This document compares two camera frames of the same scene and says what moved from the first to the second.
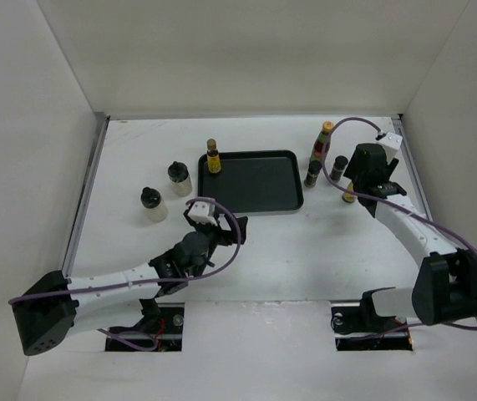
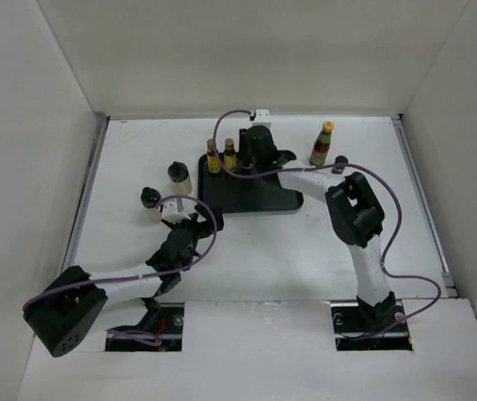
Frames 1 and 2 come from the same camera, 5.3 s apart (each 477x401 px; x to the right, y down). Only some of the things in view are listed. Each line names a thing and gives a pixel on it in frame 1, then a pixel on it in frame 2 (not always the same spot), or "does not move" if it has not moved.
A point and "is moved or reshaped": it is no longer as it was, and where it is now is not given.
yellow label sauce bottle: x=212 y=154 does not move
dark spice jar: x=314 y=168 is moved or reshaped
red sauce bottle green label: x=317 y=152 does not move
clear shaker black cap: x=180 y=181 does not move
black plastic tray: x=254 y=181 does not move
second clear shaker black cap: x=155 y=208 does not move
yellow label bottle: x=347 y=196 is moved or reshaped
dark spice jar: x=339 y=164 does not move
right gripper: x=351 y=171 to x=243 y=144
